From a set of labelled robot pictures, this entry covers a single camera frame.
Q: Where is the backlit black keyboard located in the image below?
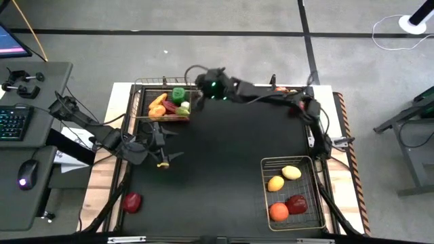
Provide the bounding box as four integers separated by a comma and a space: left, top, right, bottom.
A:
0, 105, 34, 142

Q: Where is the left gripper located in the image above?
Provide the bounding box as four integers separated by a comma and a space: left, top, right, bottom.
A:
121, 121, 185, 169

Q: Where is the grey desk top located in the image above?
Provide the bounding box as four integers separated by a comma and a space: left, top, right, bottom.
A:
0, 61, 74, 149
0, 145, 58, 232

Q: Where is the lit computer monitor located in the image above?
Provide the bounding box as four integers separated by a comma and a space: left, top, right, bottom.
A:
0, 22, 33, 60

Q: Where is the hazard striped tape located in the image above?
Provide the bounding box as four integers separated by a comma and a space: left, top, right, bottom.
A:
334, 91, 372, 237

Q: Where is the small wire basket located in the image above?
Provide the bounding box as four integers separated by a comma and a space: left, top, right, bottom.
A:
130, 77, 193, 123

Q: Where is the pale yellow mango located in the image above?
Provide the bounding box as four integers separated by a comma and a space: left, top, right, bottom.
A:
281, 165, 302, 181

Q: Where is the black frame strut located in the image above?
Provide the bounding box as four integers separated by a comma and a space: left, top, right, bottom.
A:
317, 184, 363, 237
79, 182, 132, 235

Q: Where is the green lit device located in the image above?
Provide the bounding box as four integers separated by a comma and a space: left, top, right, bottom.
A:
413, 86, 434, 118

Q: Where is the black white floor stand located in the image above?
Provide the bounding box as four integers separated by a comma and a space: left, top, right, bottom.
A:
398, 0, 434, 35

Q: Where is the orange-yellow lemon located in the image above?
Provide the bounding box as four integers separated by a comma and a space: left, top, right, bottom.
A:
267, 175, 285, 192

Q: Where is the orange bell pepper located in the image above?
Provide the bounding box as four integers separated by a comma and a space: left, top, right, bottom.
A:
148, 104, 167, 119

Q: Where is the black table clamp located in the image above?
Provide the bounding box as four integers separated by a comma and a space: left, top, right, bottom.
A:
1, 82, 41, 100
5, 69, 45, 84

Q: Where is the black aluminium table frame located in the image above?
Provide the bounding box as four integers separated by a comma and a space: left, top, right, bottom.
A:
101, 83, 343, 238

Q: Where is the dark red pomegranate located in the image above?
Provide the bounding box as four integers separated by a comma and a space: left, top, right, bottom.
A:
285, 194, 309, 216

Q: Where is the white floor cable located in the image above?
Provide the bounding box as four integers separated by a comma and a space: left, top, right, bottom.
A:
372, 14, 434, 52

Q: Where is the black computer mouse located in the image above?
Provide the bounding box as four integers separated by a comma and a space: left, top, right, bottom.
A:
16, 159, 39, 191

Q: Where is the grey side table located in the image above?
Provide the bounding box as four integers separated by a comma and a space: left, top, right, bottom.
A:
373, 84, 434, 197

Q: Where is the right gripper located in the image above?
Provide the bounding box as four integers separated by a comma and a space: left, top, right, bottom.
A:
193, 67, 238, 113

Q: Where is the large wire basket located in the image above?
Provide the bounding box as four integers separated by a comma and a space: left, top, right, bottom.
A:
260, 155, 326, 232

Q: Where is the black desk support bar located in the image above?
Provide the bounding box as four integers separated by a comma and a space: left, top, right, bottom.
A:
45, 127, 98, 167

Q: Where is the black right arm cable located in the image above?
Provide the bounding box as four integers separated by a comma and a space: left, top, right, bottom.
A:
184, 64, 213, 89

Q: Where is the orange fruit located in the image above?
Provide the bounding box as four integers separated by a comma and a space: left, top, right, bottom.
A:
269, 202, 290, 222

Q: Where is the yellow hanging cable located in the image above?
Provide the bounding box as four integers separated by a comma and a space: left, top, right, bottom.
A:
11, 0, 48, 62

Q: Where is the red apple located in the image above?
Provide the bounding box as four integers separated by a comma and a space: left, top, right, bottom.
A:
122, 192, 143, 214

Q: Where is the green bell pepper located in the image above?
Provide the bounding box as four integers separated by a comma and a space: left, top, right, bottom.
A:
171, 87, 187, 105

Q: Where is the white paper sheet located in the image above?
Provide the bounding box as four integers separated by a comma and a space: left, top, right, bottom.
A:
53, 127, 94, 174

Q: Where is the silver bracket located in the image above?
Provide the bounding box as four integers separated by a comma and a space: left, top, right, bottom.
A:
296, 238, 336, 244
107, 236, 146, 244

